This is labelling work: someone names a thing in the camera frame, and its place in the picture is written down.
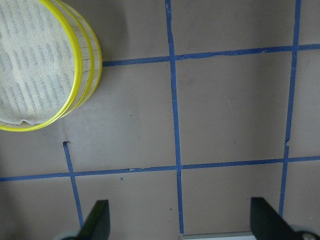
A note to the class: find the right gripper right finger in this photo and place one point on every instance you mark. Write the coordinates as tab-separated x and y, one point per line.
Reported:
267	224

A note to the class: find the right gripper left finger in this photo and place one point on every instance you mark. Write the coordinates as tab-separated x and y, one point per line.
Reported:
97	224

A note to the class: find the white cloth steamer liner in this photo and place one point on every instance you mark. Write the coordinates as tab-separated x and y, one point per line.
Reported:
36	63

